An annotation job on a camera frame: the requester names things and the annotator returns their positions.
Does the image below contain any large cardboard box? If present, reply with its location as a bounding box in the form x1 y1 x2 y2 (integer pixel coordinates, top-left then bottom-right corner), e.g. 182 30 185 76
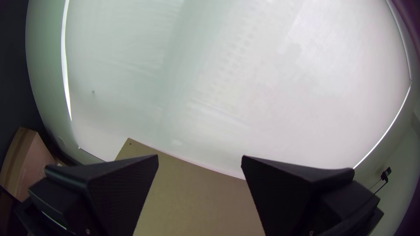
0 127 58 202

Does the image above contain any black cable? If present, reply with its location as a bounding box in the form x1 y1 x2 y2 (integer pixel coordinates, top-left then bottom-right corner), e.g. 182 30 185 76
367 167 392 197

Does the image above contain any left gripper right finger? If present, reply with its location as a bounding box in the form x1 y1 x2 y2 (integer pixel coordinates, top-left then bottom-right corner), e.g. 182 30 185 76
241 155 381 236

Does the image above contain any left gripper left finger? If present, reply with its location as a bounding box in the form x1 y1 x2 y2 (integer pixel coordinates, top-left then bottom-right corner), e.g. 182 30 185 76
28 154 160 236

